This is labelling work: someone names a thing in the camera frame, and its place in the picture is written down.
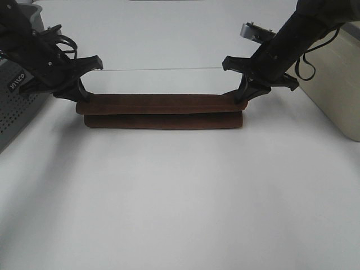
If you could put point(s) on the brown towel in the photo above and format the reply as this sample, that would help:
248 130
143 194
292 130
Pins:
163 111

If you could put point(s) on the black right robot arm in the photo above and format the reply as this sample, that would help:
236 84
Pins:
310 22

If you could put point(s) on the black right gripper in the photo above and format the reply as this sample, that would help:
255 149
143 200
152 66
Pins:
271 61

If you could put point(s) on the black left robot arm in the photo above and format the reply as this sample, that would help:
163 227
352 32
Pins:
17 28

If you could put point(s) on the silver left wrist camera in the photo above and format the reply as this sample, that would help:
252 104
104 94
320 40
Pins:
53 30

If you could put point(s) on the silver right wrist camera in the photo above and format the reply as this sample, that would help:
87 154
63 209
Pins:
255 33

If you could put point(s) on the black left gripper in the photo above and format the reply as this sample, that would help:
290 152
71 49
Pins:
56 71

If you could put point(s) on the beige plastic storage box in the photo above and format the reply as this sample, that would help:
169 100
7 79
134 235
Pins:
335 86

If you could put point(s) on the grey perforated plastic basket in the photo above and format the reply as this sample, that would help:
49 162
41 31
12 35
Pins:
16 111

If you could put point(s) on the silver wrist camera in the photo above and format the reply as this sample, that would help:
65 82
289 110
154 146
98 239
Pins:
255 33
53 30

